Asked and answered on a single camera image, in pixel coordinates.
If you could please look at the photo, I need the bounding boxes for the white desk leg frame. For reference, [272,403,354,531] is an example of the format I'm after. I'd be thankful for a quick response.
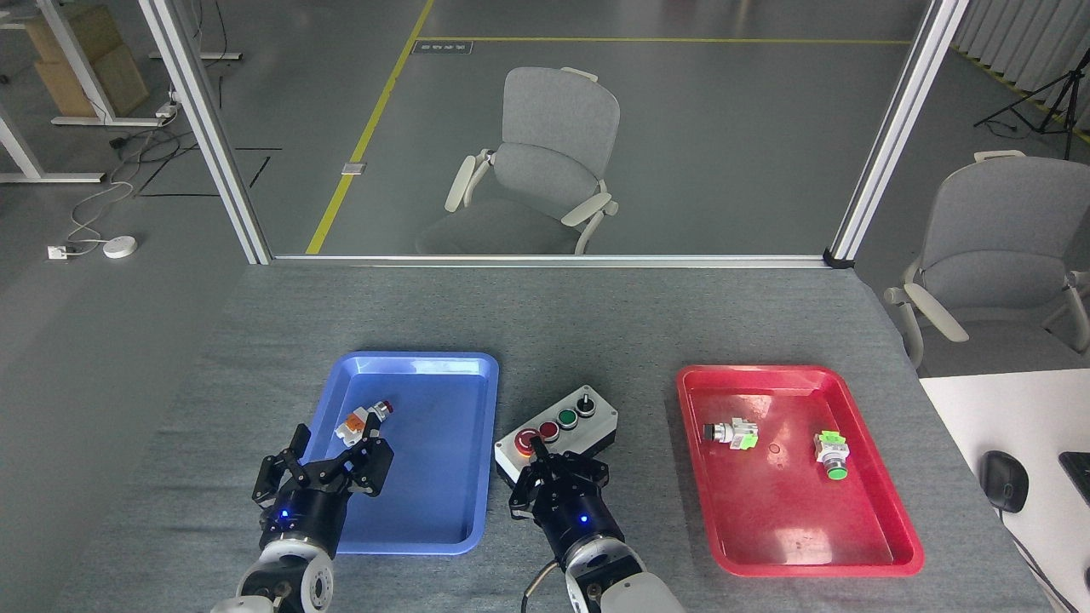
[0,0,175,127]
[0,102,105,184]

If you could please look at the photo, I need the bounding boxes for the silver aluminium post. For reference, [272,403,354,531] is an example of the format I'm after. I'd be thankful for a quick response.
[138,0,273,265]
[824,0,972,269]

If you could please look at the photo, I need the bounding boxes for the white floor cable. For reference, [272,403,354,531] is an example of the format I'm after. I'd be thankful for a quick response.
[66,177,137,253]

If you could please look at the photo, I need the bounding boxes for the green push button switch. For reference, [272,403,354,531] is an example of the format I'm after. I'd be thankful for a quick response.
[815,431,851,480]

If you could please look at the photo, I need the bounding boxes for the black computer mouse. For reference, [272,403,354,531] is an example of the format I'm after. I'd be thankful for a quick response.
[978,450,1030,514]

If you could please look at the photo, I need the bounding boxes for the red plastic tray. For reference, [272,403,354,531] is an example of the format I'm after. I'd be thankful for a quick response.
[676,364,926,578]

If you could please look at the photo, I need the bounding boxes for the white control box with buttons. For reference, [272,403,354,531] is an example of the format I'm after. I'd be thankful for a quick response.
[495,385,619,486]

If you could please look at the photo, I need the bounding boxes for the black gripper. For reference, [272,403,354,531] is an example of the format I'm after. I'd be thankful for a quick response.
[508,436,619,564]
[251,417,395,557]

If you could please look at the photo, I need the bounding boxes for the brown cardboard box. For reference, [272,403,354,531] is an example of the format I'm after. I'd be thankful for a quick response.
[34,43,150,118]
[24,4,124,62]

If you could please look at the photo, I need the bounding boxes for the black selector switch green block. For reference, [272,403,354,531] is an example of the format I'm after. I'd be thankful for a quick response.
[703,417,760,450]

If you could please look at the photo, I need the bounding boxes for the grey office chair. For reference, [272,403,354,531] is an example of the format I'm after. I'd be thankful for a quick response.
[884,150,1090,369]
[416,66,621,256]

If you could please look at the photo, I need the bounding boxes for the black keyboard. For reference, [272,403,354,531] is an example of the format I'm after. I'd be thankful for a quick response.
[1058,451,1090,503]

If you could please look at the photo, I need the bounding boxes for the black tripod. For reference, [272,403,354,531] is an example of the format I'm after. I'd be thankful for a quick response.
[974,47,1090,161]

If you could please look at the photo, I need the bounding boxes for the silver aluminium rail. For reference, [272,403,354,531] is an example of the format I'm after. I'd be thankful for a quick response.
[271,253,831,269]

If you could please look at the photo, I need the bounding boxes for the black floor cables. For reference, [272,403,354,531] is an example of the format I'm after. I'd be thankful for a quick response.
[107,126,185,185]

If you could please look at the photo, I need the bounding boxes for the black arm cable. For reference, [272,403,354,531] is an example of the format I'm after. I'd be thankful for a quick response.
[521,557,568,613]

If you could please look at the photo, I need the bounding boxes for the blue plastic tray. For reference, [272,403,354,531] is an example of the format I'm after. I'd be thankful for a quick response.
[302,351,500,556]

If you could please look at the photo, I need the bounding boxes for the red push button switch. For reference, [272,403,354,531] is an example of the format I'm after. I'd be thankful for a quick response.
[334,398,394,445]

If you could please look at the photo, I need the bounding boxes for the white side table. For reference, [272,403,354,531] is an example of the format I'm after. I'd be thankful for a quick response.
[918,368,1090,613]

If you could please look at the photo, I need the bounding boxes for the white pleated curtain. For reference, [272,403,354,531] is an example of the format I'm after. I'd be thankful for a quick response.
[949,0,1090,141]

